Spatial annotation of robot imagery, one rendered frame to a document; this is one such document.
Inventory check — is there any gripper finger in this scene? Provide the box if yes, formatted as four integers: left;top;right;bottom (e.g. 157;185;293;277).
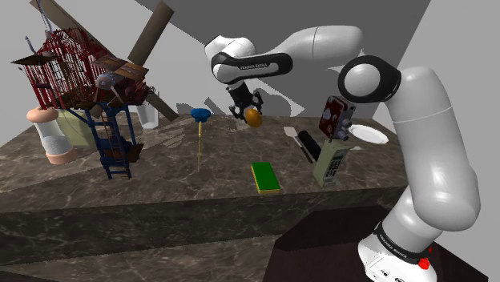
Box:
252;91;264;115
228;104;245;121

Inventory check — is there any orange-brown egg-shaped object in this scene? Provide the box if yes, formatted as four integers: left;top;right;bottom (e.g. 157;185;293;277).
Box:
244;108;264;129

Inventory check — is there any blue-headed yellow stick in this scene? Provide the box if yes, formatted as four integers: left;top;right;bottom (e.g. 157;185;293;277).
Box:
190;107;212;173

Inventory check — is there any green and yellow sponge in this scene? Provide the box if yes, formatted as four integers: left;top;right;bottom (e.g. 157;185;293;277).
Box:
250;161;282;195

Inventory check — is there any white cup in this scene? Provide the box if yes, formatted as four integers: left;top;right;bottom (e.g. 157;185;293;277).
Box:
135;100;160;131

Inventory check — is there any pale green handset phone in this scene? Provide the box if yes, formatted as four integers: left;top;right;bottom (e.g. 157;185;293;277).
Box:
312;139;351;188

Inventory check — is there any white plate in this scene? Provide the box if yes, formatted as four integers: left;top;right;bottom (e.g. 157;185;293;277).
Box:
348;123;390;146

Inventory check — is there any dark robot stand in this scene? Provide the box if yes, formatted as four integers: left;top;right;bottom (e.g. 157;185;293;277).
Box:
262;204;490;282

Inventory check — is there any pale green box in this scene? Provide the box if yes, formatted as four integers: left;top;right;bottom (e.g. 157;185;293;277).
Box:
56;109;99;149

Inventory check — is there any red and blue windmill model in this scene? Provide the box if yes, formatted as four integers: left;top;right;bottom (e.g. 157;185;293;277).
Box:
10;0;180;181

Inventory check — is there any pink and white spool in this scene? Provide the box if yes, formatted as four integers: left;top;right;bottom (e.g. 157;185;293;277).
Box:
26;106;79;165

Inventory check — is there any spatula with black handle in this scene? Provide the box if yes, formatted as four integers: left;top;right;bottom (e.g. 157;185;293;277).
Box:
283;126;315;164

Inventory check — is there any red patterned camera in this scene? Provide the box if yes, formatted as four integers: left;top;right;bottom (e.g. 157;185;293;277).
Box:
318;95;357;142

